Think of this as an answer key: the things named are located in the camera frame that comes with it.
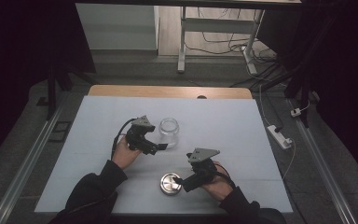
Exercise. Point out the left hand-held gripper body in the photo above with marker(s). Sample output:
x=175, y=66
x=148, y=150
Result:
x=140, y=137

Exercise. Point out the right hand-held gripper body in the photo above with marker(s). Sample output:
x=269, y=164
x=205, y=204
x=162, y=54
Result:
x=202, y=169

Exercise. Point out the silver metal jar lid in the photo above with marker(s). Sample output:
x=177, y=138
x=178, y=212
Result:
x=169, y=184

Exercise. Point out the clear glass jar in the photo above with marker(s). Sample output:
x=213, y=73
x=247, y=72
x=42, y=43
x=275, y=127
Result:
x=169, y=132

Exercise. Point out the person's left hand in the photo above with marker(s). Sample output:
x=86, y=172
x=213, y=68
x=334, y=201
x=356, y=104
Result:
x=124, y=154

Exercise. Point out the person's right hand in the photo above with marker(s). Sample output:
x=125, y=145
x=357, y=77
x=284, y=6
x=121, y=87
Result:
x=219, y=186

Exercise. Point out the wooden table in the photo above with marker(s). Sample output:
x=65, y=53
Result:
x=167, y=91

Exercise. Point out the white foam board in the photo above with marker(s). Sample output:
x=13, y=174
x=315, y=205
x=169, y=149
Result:
x=230, y=124

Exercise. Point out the white power strip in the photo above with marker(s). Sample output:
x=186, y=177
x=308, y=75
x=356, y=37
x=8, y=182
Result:
x=279, y=136

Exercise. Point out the black stand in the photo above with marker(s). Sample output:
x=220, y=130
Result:
x=52, y=93

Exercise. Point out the small white adapter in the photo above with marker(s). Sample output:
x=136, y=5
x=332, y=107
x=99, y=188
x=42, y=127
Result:
x=296, y=112

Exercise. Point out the dark curtain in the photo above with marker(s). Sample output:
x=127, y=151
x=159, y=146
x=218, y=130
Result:
x=24, y=56
x=338, y=62

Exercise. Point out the black floor bracket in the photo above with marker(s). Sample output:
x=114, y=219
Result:
x=59, y=130

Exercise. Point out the metal floor rail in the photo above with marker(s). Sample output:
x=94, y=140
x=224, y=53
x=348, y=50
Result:
x=326, y=174
x=24, y=169

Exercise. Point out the white desk frame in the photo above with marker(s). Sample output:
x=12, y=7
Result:
x=217, y=25

